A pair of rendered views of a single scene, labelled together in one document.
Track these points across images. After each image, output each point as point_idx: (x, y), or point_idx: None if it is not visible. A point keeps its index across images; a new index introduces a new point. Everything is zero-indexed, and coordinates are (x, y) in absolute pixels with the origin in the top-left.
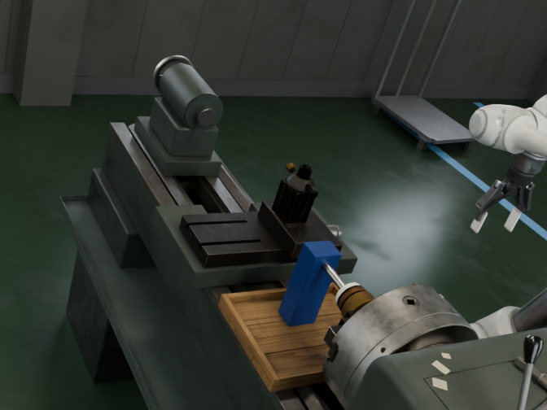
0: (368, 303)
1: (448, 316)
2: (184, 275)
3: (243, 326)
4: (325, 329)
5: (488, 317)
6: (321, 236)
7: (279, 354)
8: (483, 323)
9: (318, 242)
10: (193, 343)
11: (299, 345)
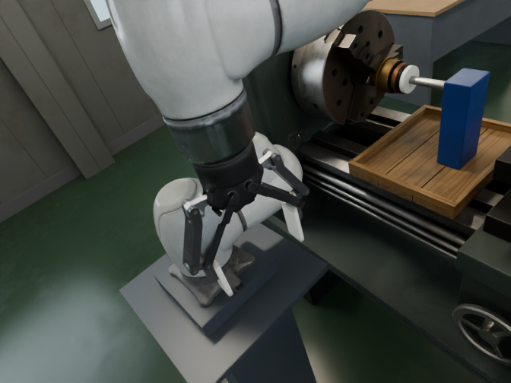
0: (382, 14)
1: None
2: None
3: (482, 118)
4: (423, 163)
5: (272, 150)
6: (510, 161)
7: (439, 127)
8: (277, 150)
9: (477, 78)
10: None
11: (431, 140)
